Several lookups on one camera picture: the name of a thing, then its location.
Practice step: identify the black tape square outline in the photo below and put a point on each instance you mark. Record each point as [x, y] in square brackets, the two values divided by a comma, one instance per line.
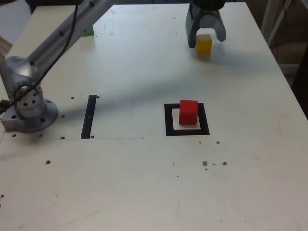
[168, 125]

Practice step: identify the black tape strip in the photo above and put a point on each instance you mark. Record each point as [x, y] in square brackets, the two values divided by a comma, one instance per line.
[88, 115]

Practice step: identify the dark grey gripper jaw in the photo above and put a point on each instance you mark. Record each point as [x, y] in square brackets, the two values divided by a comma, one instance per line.
[191, 29]

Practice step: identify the white ledge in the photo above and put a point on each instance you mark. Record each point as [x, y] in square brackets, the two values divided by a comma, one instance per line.
[290, 69]

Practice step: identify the white metal frame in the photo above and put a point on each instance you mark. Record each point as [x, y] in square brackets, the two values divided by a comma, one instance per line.
[272, 21]

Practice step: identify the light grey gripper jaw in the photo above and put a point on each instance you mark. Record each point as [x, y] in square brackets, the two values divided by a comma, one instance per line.
[211, 20]

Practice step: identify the red cube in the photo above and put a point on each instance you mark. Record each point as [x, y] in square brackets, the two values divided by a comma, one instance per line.
[188, 113]

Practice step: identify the yellow cube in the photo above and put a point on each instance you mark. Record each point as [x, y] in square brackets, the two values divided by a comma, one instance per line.
[204, 45]

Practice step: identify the green cube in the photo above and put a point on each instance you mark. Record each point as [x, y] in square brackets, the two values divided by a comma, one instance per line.
[89, 32]

